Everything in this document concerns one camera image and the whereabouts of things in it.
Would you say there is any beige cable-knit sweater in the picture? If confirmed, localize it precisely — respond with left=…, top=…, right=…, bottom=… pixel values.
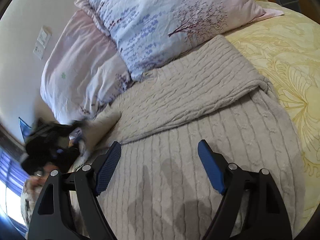
left=21, top=35, right=307, bottom=240

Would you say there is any person's left hand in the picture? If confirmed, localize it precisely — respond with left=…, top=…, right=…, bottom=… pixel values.
left=29, top=163, right=59, bottom=188

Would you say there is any blue window curtain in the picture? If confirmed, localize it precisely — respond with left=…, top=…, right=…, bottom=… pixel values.
left=0, top=117, right=33, bottom=228

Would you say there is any pink floral pillow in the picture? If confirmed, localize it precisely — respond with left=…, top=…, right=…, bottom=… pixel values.
left=40, top=10, right=131, bottom=124

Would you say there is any floral pillow with tree print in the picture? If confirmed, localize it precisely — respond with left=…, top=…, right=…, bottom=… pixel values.
left=75, top=0, right=282, bottom=81

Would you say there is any yellow patterned bedspread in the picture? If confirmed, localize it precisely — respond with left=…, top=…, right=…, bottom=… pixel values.
left=225, top=0, right=319, bottom=230

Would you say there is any white wall switch plate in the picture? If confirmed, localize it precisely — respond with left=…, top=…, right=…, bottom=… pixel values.
left=33, top=26, right=52, bottom=60

